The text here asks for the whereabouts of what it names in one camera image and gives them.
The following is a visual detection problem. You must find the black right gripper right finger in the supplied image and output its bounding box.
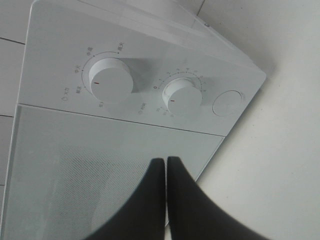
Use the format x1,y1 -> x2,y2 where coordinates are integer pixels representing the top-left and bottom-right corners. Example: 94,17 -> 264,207
166,156 -> 267,240

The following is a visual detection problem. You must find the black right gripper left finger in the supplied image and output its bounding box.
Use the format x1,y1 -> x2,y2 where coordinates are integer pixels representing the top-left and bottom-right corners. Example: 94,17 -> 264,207
87,158 -> 166,240

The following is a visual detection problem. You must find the white microwave door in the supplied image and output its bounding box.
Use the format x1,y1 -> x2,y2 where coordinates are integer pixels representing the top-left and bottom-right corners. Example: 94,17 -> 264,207
1,105 -> 223,240

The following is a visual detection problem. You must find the round white door button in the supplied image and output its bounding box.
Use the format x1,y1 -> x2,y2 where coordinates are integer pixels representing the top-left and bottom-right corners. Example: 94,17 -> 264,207
212,90 -> 242,117

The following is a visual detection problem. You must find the lower white timer knob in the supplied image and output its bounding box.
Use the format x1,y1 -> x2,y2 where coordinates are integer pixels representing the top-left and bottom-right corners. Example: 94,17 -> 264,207
162,77 -> 203,116

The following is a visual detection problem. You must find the upper white power knob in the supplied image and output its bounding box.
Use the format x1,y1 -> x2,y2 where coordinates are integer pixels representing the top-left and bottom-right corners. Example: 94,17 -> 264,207
88,58 -> 134,104

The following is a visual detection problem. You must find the white microwave oven body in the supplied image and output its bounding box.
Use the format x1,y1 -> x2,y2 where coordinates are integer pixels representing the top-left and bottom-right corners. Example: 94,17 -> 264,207
4,0 -> 267,240

